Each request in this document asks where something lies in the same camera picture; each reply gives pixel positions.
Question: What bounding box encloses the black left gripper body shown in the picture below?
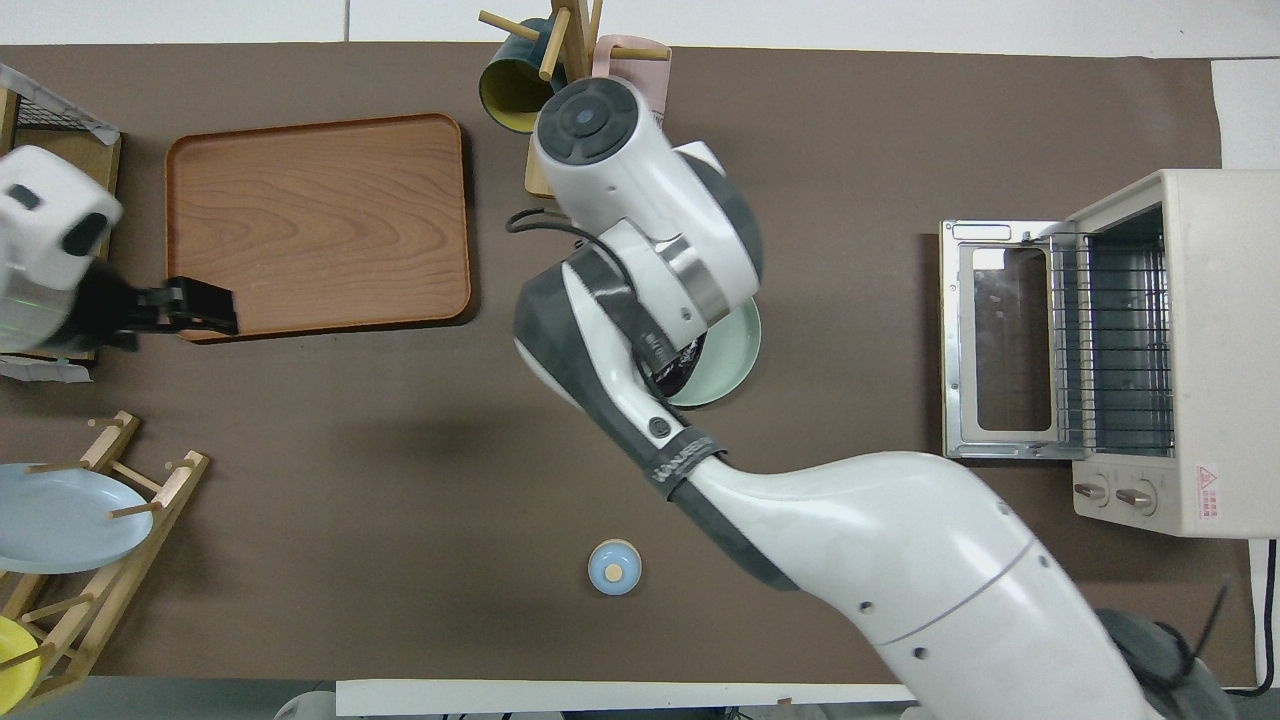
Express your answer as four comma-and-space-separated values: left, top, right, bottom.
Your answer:
72, 260, 167, 352

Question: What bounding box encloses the dark purple eggplant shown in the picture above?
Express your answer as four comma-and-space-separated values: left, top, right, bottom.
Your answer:
668, 340, 710, 394

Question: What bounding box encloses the pale green plate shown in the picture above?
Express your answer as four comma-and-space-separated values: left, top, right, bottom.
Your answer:
664, 298, 762, 409

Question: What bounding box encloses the glass oven door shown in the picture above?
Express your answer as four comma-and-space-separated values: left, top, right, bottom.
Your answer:
939, 219, 1079, 462

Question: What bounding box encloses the metal oven rack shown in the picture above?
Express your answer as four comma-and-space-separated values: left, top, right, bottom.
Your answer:
1048, 230, 1177, 453

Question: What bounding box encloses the white toaster oven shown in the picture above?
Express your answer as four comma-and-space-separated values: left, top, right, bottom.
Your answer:
1040, 169, 1280, 539

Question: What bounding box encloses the wooden serving tray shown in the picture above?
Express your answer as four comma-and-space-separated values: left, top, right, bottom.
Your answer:
165, 112, 473, 344

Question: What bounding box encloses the light blue plate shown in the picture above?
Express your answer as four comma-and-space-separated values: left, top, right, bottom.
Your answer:
0, 463, 155, 576

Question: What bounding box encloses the brown table mat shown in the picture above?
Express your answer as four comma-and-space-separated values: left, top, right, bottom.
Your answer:
0, 42, 1259, 689

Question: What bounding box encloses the wooden dish rack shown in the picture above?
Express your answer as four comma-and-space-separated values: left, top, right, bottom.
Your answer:
0, 410, 212, 712

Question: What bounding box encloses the dark teal mug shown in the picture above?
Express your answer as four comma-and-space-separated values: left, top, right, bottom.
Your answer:
479, 18, 563, 136

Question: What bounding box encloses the yellow plate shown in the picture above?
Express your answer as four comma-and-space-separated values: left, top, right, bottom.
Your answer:
0, 615, 44, 707

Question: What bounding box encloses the white round base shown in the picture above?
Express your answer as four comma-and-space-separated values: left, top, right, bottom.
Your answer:
274, 690, 337, 720

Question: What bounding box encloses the wooden mug tree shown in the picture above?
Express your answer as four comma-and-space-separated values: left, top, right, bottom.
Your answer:
478, 0, 673, 199

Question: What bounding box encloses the small blue lidded jar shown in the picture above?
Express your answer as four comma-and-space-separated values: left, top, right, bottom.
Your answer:
587, 538, 644, 598

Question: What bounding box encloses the pink mug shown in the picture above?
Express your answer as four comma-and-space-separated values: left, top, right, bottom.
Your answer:
592, 35, 673, 126

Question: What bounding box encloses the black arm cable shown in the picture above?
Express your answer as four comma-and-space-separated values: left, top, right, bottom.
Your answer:
504, 208, 606, 244

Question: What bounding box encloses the black power cable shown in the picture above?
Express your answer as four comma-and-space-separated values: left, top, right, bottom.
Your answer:
1238, 538, 1280, 698

